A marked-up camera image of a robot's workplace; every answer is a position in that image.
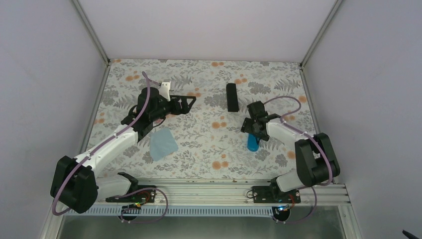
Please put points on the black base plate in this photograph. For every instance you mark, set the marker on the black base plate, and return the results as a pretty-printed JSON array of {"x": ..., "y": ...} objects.
[
  {"x": 143, "y": 194},
  {"x": 272, "y": 195}
]

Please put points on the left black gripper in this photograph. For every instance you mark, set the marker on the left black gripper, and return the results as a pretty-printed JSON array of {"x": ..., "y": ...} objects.
[{"x": 178, "y": 111}]

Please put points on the floral table mat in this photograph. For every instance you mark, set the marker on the floral table mat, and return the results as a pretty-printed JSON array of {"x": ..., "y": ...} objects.
[{"x": 211, "y": 145}]

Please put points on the black glasses pouch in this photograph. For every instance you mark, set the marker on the black glasses pouch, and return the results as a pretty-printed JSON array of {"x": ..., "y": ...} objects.
[{"x": 232, "y": 98}]

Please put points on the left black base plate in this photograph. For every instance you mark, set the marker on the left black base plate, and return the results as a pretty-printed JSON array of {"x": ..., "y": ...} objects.
[{"x": 143, "y": 194}]

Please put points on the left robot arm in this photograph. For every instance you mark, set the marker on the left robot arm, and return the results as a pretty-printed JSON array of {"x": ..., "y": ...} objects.
[{"x": 76, "y": 185}]

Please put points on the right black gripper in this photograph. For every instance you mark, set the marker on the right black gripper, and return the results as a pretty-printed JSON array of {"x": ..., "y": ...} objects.
[{"x": 246, "y": 127}]

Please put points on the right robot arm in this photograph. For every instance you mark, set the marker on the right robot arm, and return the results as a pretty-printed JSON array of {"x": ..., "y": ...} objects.
[{"x": 316, "y": 162}]

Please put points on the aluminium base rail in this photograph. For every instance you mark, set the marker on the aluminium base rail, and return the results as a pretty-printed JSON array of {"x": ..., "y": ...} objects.
[{"x": 237, "y": 193}]

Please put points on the light blue cloth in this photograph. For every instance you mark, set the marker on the light blue cloth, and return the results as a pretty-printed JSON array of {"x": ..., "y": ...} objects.
[{"x": 162, "y": 144}]

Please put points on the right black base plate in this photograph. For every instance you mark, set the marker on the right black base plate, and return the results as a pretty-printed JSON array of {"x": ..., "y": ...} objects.
[{"x": 272, "y": 195}]

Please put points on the white slotted cable duct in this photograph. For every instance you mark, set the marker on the white slotted cable duct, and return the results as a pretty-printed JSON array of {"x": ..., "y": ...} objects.
[{"x": 183, "y": 211}]

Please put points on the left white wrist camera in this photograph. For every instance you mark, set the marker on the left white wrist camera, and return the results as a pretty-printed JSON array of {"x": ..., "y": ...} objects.
[{"x": 164, "y": 90}]

